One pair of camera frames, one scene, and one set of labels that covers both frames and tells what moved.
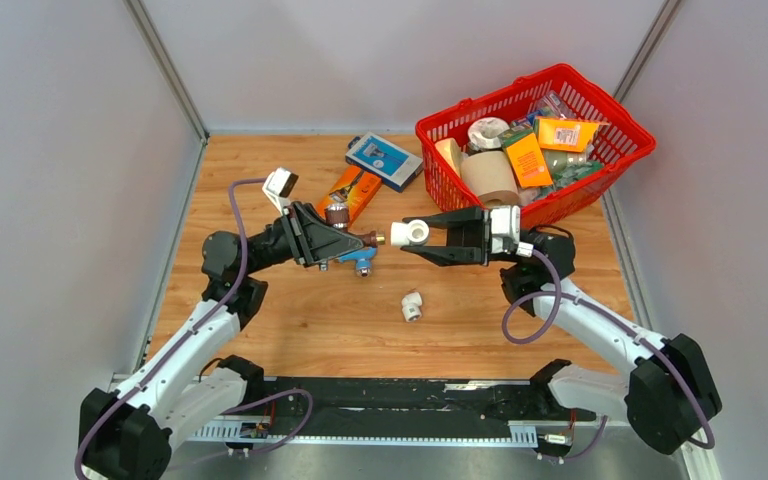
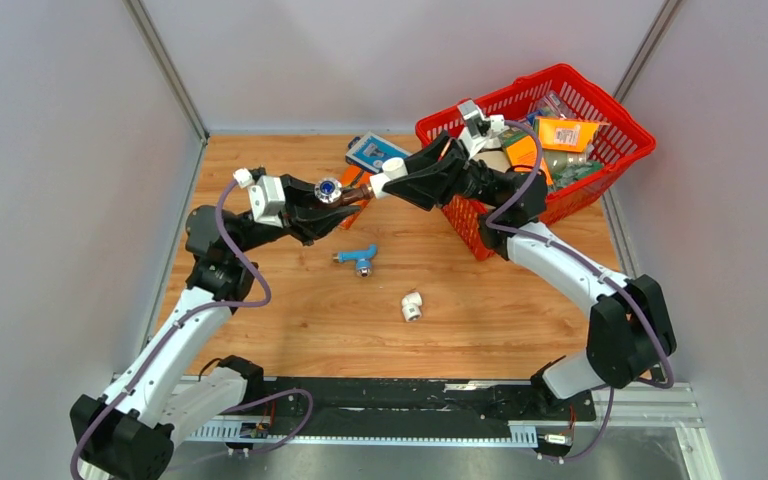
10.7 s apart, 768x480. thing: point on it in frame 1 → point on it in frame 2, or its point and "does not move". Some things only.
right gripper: [473, 238] → [429, 187]
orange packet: [560, 132] does not move
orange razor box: [357, 186] does not move
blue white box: [384, 161] does not move
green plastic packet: [567, 165] does not move
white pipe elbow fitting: [413, 233] → [392, 167]
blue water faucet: [363, 258] does not move
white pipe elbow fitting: [412, 304] does not move
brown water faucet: [338, 216] → [330, 191]
